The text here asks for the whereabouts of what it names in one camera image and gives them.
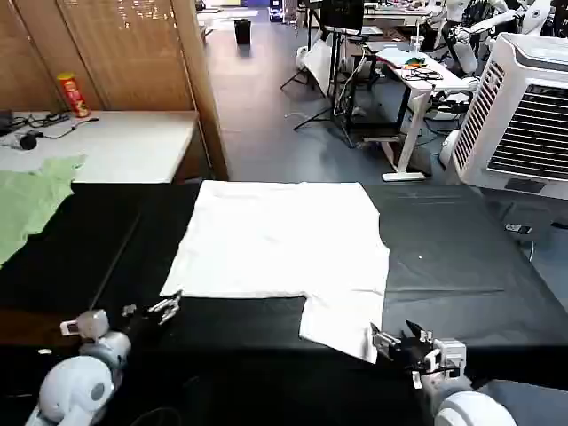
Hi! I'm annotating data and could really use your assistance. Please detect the green cloth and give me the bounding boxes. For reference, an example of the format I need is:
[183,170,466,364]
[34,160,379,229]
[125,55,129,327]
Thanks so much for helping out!
[0,154,88,268]

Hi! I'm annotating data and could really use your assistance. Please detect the white round base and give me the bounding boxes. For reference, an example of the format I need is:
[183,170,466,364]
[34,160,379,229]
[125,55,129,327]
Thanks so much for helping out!
[438,128,465,169]

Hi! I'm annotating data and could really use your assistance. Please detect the black cable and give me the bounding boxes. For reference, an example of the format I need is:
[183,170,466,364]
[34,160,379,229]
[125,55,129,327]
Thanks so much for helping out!
[10,113,100,140]

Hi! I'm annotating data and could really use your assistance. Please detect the white humanoid robot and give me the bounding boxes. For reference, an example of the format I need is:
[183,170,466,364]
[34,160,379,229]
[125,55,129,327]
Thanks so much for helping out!
[443,0,568,75]

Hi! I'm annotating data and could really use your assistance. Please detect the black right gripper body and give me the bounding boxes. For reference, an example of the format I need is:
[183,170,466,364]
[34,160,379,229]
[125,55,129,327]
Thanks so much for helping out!
[388,335,440,372]

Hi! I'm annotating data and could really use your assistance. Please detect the wooden partition screen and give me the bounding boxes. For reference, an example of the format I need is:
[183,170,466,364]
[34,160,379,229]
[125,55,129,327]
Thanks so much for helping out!
[0,0,230,182]

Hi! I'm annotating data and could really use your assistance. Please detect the black monitor on stand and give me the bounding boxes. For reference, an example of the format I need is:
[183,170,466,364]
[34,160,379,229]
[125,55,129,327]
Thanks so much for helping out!
[280,0,366,147]

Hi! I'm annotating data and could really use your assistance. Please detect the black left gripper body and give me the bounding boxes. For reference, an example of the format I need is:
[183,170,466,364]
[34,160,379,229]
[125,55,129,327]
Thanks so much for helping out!
[115,310,163,345]

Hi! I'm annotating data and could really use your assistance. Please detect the white desk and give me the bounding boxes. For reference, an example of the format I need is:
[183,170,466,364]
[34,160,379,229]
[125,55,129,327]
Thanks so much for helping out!
[363,38,481,183]

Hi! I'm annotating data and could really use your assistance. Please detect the tangle of black cables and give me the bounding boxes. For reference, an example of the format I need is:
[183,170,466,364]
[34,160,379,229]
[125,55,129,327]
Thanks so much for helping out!
[400,65,446,83]

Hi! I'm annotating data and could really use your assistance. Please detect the white printed t-shirt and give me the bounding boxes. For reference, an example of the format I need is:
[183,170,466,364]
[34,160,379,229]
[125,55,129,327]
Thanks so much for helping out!
[159,180,391,367]

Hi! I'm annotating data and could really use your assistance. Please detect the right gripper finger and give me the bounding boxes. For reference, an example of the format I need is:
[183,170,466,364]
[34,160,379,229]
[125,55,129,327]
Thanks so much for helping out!
[405,319,434,344]
[369,322,401,357]

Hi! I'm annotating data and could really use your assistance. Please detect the red snack can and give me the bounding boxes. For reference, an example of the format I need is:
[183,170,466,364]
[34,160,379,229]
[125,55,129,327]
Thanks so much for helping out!
[56,72,92,119]

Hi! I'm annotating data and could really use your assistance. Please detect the white hanging cloth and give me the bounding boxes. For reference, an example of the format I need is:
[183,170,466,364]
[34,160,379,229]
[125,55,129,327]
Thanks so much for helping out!
[303,38,332,97]

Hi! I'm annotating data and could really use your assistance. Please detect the colourful folded cloths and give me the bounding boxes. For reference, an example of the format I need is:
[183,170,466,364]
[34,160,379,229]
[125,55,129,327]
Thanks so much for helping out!
[375,46,428,68]

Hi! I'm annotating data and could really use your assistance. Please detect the black waste bin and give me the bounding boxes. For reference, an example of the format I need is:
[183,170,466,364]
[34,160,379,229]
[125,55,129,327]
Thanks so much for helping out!
[233,18,253,45]

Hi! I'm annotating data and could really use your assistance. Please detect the black table cloth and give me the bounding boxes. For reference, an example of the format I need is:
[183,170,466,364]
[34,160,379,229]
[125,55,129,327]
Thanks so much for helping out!
[0,180,568,426]

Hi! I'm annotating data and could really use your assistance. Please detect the white side table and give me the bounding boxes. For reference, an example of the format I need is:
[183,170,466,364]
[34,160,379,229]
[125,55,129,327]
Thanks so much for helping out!
[0,110,201,185]

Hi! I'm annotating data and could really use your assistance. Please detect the white air cooler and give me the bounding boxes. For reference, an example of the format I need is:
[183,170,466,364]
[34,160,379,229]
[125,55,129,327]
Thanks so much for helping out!
[451,32,568,194]

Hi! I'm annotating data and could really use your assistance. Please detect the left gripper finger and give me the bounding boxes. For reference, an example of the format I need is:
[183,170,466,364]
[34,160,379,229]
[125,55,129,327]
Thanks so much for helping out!
[147,290,185,316]
[158,303,182,327]

